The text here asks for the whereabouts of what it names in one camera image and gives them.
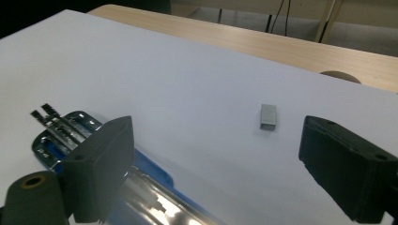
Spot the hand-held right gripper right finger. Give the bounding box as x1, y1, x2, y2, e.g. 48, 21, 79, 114
298, 114, 398, 224

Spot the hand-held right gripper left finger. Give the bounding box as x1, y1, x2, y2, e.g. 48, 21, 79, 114
61, 114, 136, 224

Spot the blue stapler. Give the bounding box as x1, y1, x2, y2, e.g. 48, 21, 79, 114
30, 102, 228, 225

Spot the grey staple block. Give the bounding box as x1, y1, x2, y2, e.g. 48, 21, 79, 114
259, 103, 278, 132

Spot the round brown table grommet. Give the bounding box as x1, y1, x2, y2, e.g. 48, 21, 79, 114
319, 70, 362, 85

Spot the white table sheet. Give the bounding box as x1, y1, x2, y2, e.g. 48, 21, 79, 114
0, 8, 398, 225

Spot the beige vertical post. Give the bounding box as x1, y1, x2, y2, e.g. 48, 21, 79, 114
314, 0, 344, 44

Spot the black hanging cable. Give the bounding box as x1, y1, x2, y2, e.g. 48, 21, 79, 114
266, 0, 285, 35
283, 0, 293, 38

